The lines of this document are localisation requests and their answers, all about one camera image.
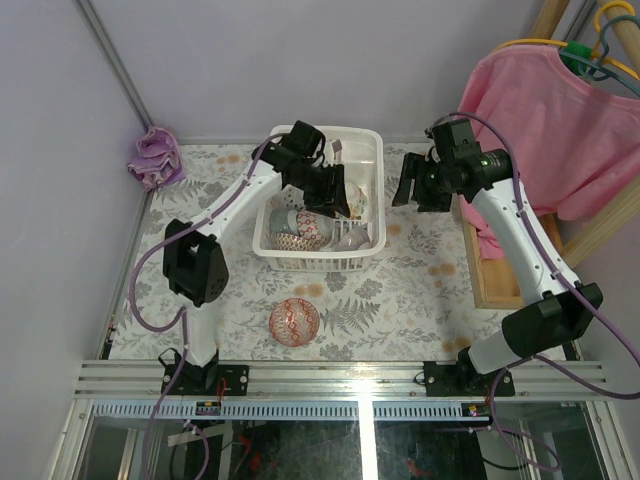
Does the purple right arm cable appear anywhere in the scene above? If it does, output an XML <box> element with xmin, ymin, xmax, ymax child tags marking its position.
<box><xmin>424</xmin><ymin>112</ymin><xmax>640</xmax><ymax>471</ymax></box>

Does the purple glass bowl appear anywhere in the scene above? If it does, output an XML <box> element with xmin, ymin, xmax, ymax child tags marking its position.
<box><xmin>335</xmin><ymin>225</ymin><xmax>370</xmax><ymax>252</ymax></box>

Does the tan patterned ceramic bowl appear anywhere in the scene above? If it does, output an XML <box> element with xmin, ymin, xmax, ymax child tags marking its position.
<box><xmin>271</xmin><ymin>233</ymin><xmax>317</xmax><ymax>252</ymax></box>

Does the green clothes hanger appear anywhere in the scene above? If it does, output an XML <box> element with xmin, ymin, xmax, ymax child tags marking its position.
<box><xmin>558</xmin><ymin>14</ymin><xmax>639</xmax><ymax>98</ymax></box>

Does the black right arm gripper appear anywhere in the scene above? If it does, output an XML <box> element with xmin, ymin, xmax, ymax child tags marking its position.
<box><xmin>391</xmin><ymin>152</ymin><xmax>453</xmax><ymax>213</ymax></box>

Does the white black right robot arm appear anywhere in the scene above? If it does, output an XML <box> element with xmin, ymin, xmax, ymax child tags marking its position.
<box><xmin>392</xmin><ymin>119</ymin><xmax>603</xmax><ymax>395</ymax></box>

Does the yellow flower ceramic bowl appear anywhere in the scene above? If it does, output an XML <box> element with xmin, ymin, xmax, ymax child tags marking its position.
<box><xmin>345</xmin><ymin>182</ymin><xmax>368</xmax><ymax>219</ymax></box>

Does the crumpled purple cloth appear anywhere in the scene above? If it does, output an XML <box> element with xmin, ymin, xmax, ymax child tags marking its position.
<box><xmin>127</xmin><ymin>126</ymin><xmax>186</xmax><ymax>192</ymax></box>

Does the white plastic dish rack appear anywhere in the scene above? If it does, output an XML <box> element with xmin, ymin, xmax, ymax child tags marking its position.
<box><xmin>252</xmin><ymin>126</ymin><xmax>386</xmax><ymax>272</ymax></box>

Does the floral table mat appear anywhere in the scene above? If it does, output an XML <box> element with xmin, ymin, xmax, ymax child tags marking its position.
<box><xmin>109</xmin><ymin>145</ymin><xmax>503</xmax><ymax>361</ymax></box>

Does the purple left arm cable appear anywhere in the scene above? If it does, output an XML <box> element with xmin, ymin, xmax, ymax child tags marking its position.
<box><xmin>128</xmin><ymin>130</ymin><xmax>291</xmax><ymax>480</ymax></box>

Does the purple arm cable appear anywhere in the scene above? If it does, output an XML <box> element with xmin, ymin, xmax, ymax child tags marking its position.
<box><xmin>128</xmin><ymin>130</ymin><xmax>291</xmax><ymax>480</ymax></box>
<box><xmin>424</xmin><ymin>112</ymin><xmax>640</xmax><ymax>471</ymax></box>

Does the yellow clothes hanger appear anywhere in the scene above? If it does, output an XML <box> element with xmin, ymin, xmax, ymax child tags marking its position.
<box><xmin>494</xmin><ymin>1</ymin><xmax>639</xmax><ymax>80</ymax></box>

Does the red rimmed bottom bowl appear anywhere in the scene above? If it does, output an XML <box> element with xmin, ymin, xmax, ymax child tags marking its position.
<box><xmin>269</xmin><ymin>298</ymin><xmax>320</xmax><ymax>348</ymax></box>

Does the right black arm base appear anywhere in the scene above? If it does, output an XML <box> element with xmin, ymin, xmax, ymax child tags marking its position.
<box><xmin>413</xmin><ymin>347</ymin><xmax>499</xmax><ymax>398</ymax></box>

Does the pink t-shirt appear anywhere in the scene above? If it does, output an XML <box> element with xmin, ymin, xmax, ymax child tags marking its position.
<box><xmin>442</xmin><ymin>45</ymin><xmax>640</xmax><ymax>261</ymax></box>

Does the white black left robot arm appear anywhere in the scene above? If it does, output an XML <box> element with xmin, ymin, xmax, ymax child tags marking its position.
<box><xmin>162</xmin><ymin>120</ymin><xmax>386</xmax><ymax>395</ymax></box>

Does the red patterned ceramic bowl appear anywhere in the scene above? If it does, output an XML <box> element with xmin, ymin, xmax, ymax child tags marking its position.
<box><xmin>296</xmin><ymin>210</ymin><xmax>334</xmax><ymax>248</ymax></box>

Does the aluminium rail frame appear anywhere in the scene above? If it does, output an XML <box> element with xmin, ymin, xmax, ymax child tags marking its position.
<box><xmin>46</xmin><ymin>360</ymin><xmax>639</xmax><ymax>479</ymax></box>

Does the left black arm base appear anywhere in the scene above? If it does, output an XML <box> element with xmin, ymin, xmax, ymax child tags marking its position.
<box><xmin>158</xmin><ymin>348</ymin><xmax>250</xmax><ymax>398</ymax></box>

